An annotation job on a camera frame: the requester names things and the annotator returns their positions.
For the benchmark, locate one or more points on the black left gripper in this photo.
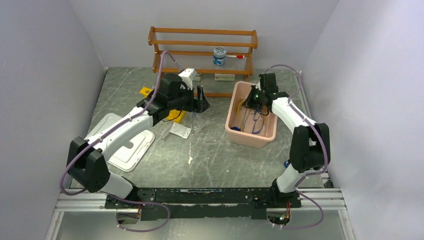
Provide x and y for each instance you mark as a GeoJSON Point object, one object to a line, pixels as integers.
{"type": "Point", "coordinates": [199, 105]}

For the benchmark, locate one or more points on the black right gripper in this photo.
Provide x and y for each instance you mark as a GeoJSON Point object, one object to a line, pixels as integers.
{"type": "Point", "coordinates": [249, 103]}

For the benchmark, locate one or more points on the blue safety glasses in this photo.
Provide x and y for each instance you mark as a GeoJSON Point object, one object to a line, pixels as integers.
{"type": "Point", "coordinates": [258, 122]}

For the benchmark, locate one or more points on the metal crucible tongs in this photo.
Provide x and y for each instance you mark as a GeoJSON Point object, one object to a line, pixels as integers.
{"type": "Point", "coordinates": [246, 115]}

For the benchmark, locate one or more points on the graduated cylinder blue base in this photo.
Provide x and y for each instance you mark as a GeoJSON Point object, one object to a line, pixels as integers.
{"type": "Point", "coordinates": [236, 127]}

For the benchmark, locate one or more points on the tan rubber tubing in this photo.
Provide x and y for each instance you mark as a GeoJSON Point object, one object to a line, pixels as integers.
{"type": "Point", "coordinates": [241, 103]}

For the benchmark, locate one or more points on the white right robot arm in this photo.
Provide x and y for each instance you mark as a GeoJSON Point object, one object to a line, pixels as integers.
{"type": "Point", "coordinates": [309, 152]}

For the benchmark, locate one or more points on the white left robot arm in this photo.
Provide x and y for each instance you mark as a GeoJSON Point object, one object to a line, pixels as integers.
{"type": "Point", "coordinates": [88, 157]}

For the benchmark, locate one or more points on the clear plastic funnel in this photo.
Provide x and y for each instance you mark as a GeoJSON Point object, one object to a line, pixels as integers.
{"type": "Point", "coordinates": [198, 123]}

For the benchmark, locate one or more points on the pink plastic bin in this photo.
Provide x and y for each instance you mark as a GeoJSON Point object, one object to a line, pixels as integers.
{"type": "Point", "coordinates": [268, 134]}

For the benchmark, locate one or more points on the white box left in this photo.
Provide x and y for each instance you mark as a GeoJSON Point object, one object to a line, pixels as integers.
{"type": "Point", "coordinates": [197, 77]}

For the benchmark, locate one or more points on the white box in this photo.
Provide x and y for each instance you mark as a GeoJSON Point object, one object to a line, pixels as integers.
{"type": "Point", "coordinates": [224, 77]}
{"type": "Point", "coordinates": [197, 77]}

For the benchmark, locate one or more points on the yellow test tube rack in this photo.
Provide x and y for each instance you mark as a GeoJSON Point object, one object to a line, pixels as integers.
{"type": "Point", "coordinates": [174, 115]}

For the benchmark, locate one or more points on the white box right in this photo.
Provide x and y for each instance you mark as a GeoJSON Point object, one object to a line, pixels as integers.
{"type": "Point", "coordinates": [224, 77]}

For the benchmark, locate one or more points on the wooden shelf rack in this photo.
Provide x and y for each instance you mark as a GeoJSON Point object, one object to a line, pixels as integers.
{"type": "Point", "coordinates": [177, 49]}

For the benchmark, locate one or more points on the blue white jar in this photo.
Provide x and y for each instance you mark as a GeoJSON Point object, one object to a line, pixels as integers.
{"type": "Point", "coordinates": [219, 55]}

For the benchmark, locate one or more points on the white plastic lid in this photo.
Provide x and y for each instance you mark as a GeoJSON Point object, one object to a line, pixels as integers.
{"type": "Point", "coordinates": [127, 157]}

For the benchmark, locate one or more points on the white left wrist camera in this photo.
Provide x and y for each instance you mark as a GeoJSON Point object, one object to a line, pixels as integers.
{"type": "Point", "coordinates": [187, 76]}

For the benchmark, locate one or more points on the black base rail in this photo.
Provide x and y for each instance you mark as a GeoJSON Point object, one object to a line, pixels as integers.
{"type": "Point", "coordinates": [193, 203]}

